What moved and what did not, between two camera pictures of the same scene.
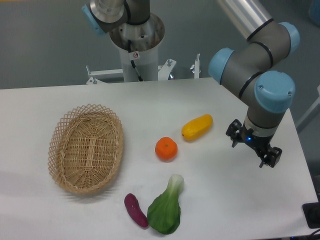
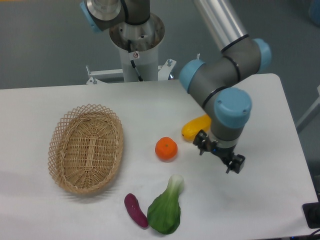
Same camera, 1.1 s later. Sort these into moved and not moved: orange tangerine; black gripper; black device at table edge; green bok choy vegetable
Moved: black gripper
Not moved: black device at table edge; green bok choy vegetable; orange tangerine
